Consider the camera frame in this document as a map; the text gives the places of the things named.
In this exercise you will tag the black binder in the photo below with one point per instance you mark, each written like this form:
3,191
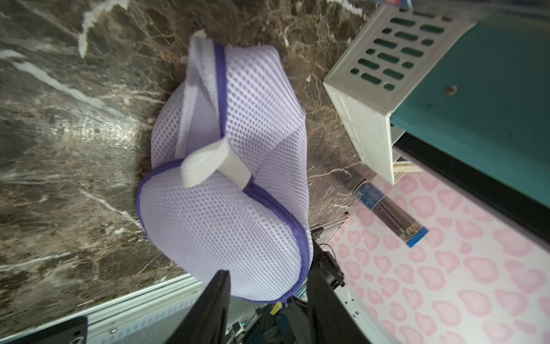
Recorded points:
511,207

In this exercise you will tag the purple mesh laundry bag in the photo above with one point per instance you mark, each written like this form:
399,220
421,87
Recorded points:
228,185

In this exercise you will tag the green folder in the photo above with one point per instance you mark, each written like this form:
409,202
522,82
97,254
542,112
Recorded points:
486,103

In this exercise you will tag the white file organizer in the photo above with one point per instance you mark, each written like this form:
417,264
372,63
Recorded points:
388,59

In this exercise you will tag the blue lid jar right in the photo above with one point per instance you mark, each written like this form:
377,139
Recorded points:
394,216

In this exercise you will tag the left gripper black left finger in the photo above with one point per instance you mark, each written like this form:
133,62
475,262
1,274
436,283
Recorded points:
206,321

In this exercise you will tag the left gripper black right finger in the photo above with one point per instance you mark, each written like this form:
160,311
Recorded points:
329,321

